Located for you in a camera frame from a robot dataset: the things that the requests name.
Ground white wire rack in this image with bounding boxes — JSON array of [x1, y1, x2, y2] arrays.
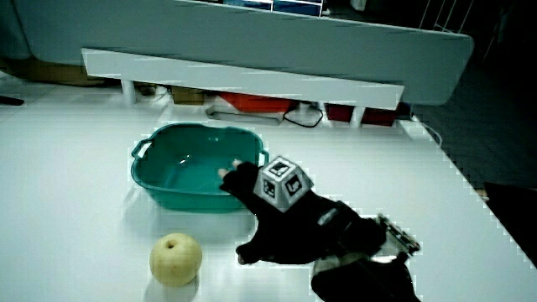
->
[[418, 0, 477, 35]]

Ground dark red box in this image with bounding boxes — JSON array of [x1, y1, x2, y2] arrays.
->
[[324, 103, 398, 128]]

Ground white power strip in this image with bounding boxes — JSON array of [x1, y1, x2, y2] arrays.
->
[[204, 104, 285, 128]]

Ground red plastic box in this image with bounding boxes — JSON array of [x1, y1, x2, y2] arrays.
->
[[217, 91, 296, 115]]

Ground teal plastic basin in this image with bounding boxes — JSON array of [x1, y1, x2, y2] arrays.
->
[[130, 122, 270, 212]]

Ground person's right hand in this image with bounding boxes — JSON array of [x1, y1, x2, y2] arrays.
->
[[217, 155, 421, 267]]

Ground white desk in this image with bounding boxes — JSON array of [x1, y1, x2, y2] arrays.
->
[[0, 70, 537, 302]]

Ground small cardboard box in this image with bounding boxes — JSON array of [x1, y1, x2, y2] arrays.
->
[[170, 85, 207, 107]]

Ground large cardboard box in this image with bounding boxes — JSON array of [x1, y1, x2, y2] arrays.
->
[[3, 57, 107, 88]]

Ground yellow pear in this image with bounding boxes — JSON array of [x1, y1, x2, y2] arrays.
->
[[149, 232, 204, 289]]

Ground person's right forearm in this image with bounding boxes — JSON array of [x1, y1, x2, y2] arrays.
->
[[310, 251, 422, 302]]

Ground blue monitor screen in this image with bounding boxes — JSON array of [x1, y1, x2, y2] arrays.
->
[[222, 0, 325, 18]]

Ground white desk shelf riser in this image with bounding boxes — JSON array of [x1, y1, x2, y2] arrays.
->
[[81, 47, 405, 128]]

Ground grey partition panel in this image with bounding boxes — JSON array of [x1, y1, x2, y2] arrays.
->
[[11, 0, 476, 107]]

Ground white cable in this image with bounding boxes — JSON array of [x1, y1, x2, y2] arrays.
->
[[412, 118, 444, 148]]

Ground black cable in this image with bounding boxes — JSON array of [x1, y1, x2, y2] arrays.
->
[[282, 103, 325, 129]]

